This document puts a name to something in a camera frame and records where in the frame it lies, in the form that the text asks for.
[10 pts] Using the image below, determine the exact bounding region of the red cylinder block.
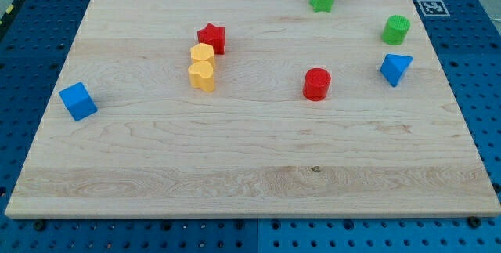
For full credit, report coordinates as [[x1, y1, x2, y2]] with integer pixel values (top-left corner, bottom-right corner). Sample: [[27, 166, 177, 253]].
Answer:
[[302, 67, 331, 101]]

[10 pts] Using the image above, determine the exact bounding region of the green cylinder block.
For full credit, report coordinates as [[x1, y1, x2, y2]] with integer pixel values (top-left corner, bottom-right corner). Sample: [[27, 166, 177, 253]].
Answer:
[[381, 15, 411, 45]]

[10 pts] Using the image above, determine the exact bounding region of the yellow heart block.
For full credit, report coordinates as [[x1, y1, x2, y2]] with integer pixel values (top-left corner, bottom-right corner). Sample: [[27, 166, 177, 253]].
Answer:
[[188, 61, 215, 92]]

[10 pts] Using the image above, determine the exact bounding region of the blue cube block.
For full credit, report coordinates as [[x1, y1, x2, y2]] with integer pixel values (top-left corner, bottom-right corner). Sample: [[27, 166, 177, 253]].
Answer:
[[59, 82, 98, 121]]

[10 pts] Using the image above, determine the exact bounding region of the yellow pentagon block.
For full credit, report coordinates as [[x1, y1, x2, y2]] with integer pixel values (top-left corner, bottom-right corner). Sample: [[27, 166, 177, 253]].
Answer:
[[190, 43, 216, 68]]

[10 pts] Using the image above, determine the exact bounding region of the wooden board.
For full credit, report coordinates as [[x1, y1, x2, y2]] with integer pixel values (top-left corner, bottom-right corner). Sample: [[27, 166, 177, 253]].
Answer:
[[5, 0, 500, 219]]

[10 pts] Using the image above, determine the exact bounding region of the blue triangle block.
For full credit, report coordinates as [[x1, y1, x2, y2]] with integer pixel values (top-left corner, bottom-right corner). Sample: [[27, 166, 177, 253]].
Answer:
[[380, 53, 413, 87]]

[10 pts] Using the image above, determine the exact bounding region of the red star block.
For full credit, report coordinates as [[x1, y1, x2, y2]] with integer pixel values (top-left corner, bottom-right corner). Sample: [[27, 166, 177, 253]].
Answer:
[[197, 23, 225, 55]]

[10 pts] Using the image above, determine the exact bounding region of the white fiducial marker tag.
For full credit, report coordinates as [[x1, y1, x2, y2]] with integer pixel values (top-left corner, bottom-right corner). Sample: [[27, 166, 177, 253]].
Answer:
[[416, 0, 450, 17]]

